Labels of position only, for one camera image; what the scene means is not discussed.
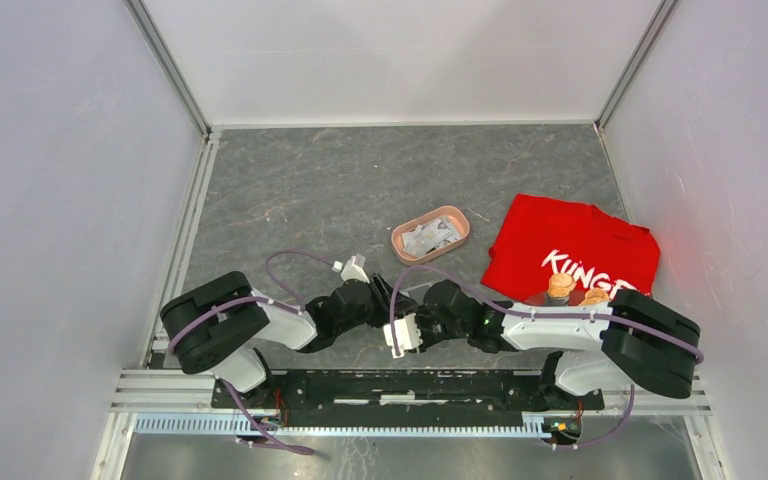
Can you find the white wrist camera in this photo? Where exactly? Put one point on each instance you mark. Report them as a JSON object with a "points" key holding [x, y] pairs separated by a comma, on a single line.
{"points": [[352, 269], [403, 336]]}

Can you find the red printed t-shirt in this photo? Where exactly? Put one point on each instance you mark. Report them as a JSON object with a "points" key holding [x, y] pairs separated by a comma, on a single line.
{"points": [[541, 237]]}

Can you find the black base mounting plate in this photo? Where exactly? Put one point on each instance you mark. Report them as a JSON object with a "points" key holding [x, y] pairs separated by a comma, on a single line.
{"points": [[413, 398]]}

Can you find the pink oval tray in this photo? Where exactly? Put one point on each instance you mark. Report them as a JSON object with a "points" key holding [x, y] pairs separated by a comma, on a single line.
{"points": [[461, 223]]}

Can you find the grey card holder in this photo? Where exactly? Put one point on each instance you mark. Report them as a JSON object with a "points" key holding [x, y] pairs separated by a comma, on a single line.
{"points": [[416, 292]]}

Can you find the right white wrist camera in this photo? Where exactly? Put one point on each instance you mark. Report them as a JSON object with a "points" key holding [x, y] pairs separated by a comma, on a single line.
{"points": [[403, 336]]}

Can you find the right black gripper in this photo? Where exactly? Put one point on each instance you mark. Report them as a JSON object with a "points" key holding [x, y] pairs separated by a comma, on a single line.
{"points": [[427, 341]]}

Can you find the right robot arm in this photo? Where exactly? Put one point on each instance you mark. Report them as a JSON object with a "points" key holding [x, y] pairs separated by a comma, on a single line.
{"points": [[628, 340]]}

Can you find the aluminium frame rail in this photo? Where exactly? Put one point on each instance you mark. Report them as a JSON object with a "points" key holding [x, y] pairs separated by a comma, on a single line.
{"points": [[170, 401]]}

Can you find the grey credit card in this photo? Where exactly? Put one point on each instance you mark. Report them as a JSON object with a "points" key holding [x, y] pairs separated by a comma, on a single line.
{"points": [[430, 236]]}

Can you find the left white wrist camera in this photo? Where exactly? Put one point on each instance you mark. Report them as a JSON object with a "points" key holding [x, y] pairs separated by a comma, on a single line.
{"points": [[352, 269]]}

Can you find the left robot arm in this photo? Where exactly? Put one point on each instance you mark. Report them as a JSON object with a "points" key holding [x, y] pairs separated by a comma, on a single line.
{"points": [[209, 327]]}

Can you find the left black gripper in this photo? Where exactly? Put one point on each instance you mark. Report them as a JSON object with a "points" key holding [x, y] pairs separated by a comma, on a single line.
{"points": [[383, 302]]}

